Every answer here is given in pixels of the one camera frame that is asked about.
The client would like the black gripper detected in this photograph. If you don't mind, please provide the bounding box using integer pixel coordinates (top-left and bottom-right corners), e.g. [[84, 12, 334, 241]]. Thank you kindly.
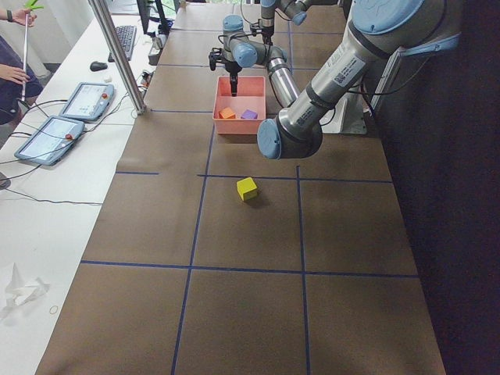
[[249, 21, 274, 39], [209, 48, 241, 97]]

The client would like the orange foam block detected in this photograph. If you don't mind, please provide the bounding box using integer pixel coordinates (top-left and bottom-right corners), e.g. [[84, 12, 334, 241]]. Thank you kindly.
[[218, 107, 237, 120]]

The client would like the purple foam block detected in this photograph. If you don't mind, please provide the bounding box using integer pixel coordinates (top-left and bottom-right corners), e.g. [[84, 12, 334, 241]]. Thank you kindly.
[[241, 109, 258, 120]]

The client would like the yellow foam block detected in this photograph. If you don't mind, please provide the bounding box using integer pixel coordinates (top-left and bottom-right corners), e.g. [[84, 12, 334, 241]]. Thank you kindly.
[[236, 177, 259, 202]]

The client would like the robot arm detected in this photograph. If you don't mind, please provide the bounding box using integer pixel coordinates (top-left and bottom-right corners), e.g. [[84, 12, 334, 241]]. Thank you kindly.
[[209, 1, 463, 159], [250, 0, 311, 45]]

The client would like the pink plastic bin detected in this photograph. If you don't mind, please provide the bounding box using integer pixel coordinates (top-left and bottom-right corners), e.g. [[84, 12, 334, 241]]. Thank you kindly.
[[212, 76, 266, 135]]

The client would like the black keyboard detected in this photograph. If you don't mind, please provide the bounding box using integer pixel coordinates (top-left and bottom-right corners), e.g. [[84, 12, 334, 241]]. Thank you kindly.
[[115, 25, 137, 61]]

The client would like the black computer mouse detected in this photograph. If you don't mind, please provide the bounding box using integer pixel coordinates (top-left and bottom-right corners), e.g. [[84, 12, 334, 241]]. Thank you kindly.
[[89, 61, 108, 72]]

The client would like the upper teach pendant tablet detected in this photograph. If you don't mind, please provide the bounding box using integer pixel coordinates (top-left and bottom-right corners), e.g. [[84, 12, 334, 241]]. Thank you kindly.
[[59, 82, 115, 121]]

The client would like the teach pendant tablet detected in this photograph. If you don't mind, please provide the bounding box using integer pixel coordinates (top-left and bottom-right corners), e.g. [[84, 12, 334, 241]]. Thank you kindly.
[[14, 116, 85, 166], [59, 82, 115, 121]]

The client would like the lower teach pendant tablet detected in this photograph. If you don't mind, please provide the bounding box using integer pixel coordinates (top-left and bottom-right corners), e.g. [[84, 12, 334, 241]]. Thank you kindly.
[[14, 116, 85, 166]]

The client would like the white stick tool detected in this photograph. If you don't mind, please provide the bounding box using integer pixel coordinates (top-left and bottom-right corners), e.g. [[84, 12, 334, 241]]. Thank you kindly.
[[21, 0, 45, 106]]

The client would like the person at desk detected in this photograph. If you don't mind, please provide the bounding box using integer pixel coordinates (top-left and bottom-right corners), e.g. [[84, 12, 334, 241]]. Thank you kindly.
[[0, 7, 45, 127]]

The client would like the crumpled white tissue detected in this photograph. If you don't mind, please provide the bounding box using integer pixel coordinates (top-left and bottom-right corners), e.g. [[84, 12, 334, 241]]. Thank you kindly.
[[1, 262, 50, 320]]

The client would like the white camera mast post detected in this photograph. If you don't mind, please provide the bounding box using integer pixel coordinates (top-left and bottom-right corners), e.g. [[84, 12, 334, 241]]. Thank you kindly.
[[320, 93, 367, 134]]

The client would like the aluminium frame post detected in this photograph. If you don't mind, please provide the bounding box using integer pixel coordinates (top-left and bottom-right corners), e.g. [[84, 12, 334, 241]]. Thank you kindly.
[[88, 0, 146, 115]]

